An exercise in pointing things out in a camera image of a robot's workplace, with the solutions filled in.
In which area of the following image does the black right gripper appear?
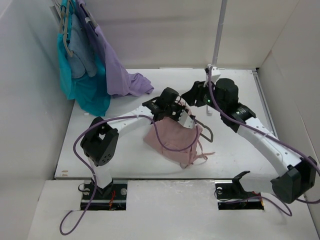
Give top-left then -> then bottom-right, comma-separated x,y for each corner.
181,78 -> 226,113

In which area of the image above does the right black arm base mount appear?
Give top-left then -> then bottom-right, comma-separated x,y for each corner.
214,181 -> 264,210

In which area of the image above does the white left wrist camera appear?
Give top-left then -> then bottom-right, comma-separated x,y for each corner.
177,109 -> 195,129

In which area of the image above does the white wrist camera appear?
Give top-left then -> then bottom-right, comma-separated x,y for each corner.
203,64 -> 221,87
177,109 -> 195,129

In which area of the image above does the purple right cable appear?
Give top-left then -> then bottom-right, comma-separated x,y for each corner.
206,66 -> 320,217

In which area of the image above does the white left rack pole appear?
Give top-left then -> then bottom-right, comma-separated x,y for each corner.
49,0 -> 64,34

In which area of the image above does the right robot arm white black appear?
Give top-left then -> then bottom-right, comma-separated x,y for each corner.
181,78 -> 318,204

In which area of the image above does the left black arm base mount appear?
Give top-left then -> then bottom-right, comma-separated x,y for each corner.
78,182 -> 128,211

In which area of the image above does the teal hanging garment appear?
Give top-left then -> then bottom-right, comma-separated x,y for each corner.
57,0 -> 111,117

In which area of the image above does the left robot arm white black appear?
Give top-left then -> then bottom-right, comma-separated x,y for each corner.
80,87 -> 195,199

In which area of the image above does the white rack pole with base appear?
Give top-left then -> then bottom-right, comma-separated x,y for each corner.
204,0 -> 229,117

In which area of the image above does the grey hanger with clothes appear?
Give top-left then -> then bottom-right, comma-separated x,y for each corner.
53,0 -> 76,58

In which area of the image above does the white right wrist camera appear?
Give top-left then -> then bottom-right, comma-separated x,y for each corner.
203,64 -> 221,87

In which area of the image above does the blue grey hanging garment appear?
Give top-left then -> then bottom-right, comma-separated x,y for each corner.
67,13 -> 97,79

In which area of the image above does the lilac hanging garment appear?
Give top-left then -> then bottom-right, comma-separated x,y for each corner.
75,0 -> 154,98

